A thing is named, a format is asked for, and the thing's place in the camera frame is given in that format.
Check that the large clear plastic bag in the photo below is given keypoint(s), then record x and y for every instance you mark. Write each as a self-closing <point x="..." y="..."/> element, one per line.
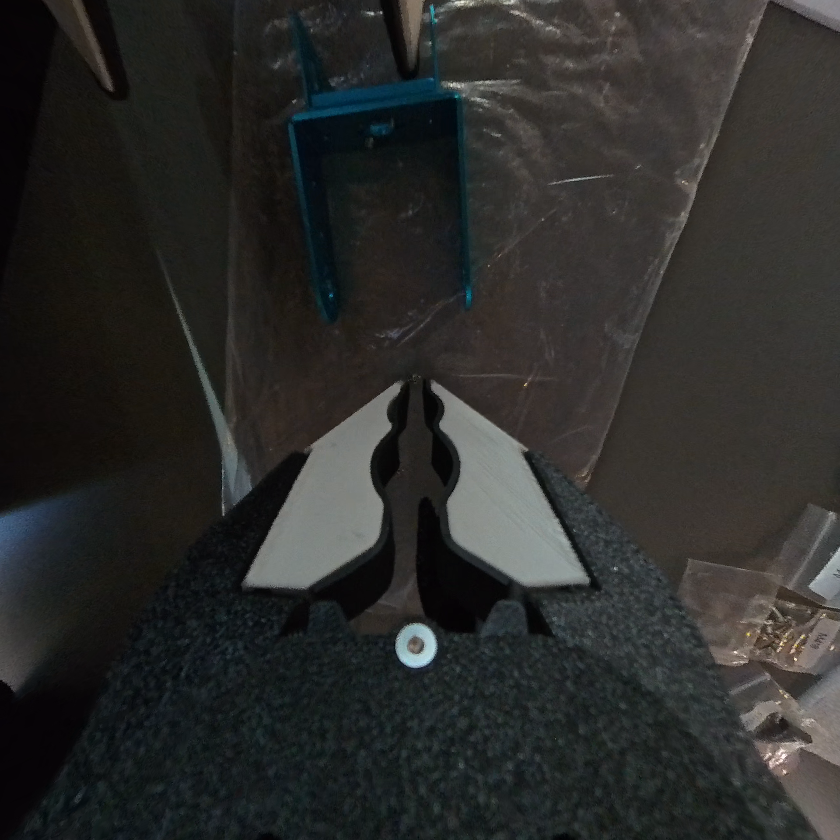
<point x="525" y="262"/>

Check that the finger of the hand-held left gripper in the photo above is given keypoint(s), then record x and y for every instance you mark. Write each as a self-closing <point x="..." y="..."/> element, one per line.
<point x="408" y="29"/>
<point x="92" y="46"/>

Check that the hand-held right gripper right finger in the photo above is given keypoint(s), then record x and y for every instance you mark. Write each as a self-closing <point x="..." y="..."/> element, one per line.
<point x="512" y="518"/>

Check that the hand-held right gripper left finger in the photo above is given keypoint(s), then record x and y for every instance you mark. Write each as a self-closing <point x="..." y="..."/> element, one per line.
<point x="315" y="518"/>

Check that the blue metal bracket assembly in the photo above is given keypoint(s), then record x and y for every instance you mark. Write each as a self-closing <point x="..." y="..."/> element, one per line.
<point x="380" y="184"/>

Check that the pile of small screw bags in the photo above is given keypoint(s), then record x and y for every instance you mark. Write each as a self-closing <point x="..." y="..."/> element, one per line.
<point x="774" y="643"/>

